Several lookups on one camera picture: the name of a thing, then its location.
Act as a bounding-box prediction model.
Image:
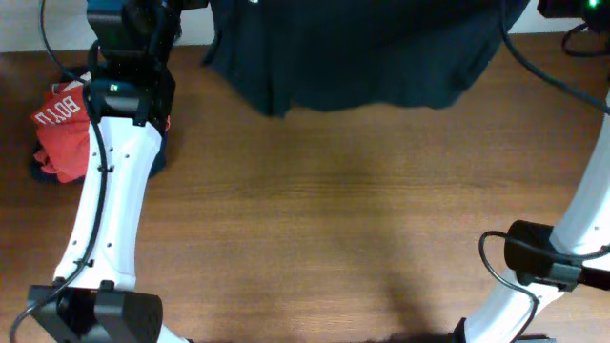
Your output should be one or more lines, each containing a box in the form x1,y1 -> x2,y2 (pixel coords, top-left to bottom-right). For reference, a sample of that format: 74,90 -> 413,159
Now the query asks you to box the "dark green t-shirt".
203,0 -> 526,117

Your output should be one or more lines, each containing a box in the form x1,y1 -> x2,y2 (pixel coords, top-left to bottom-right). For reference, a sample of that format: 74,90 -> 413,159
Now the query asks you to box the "red printed t-shirt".
30,81 -> 90,184

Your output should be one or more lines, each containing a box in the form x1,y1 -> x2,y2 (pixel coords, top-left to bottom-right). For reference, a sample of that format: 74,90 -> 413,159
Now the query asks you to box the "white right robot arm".
444,119 -> 609,342

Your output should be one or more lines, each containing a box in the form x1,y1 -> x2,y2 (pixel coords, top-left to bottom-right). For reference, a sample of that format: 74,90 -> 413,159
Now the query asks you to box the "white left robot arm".
25,0 -> 195,343

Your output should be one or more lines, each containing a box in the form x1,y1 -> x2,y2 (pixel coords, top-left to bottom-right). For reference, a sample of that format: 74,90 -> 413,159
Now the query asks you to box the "navy blue folded garment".
30,66 -> 169,185

